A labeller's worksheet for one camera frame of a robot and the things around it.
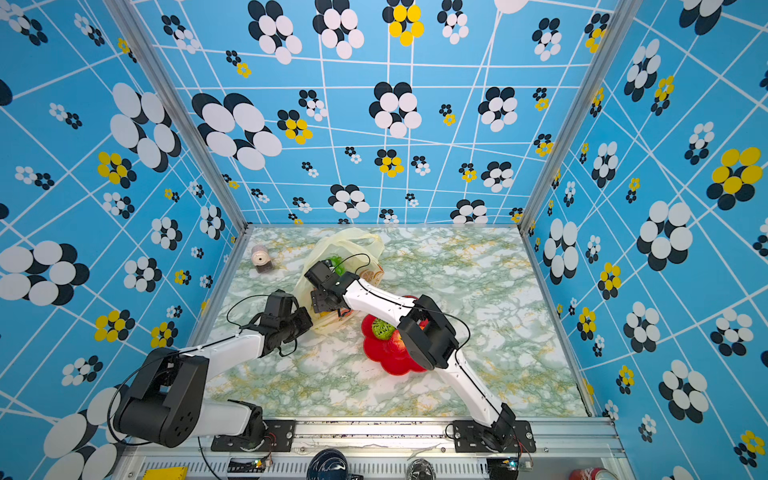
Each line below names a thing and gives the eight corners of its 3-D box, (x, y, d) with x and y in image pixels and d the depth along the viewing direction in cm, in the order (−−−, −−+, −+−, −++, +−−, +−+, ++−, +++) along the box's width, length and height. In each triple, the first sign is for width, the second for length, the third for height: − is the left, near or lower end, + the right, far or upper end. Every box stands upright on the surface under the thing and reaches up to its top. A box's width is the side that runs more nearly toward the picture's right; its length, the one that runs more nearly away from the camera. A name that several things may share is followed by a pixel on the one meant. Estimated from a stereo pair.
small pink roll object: (261, 276, 108) (252, 262, 101) (258, 260, 112) (250, 246, 106) (274, 272, 109) (266, 258, 102) (271, 256, 113) (264, 242, 107)
